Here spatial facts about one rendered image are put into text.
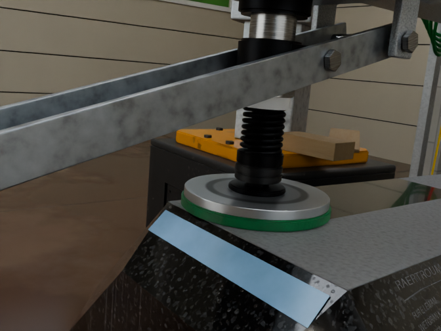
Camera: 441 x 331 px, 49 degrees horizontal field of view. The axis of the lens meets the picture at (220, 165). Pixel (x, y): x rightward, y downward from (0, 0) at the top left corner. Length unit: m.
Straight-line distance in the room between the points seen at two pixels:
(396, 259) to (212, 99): 0.28
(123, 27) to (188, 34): 1.06
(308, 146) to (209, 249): 0.83
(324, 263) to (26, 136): 0.33
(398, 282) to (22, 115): 0.44
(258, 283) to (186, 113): 0.20
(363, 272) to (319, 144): 0.86
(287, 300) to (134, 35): 6.83
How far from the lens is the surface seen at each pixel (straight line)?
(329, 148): 1.36
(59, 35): 6.84
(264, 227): 0.62
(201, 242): 0.63
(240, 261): 0.57
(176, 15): 7.59
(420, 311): 0.57
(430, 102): 3.52
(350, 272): 0.54
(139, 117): 0.51
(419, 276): 0.60
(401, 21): 0.80
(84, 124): 0.48
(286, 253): 0.56
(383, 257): 0.60
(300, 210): 0.64
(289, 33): 0.68
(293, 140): 1.43
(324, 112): 7.56
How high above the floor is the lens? 1.00
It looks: 11 degrees down
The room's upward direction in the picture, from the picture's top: 5 degrees clockwise
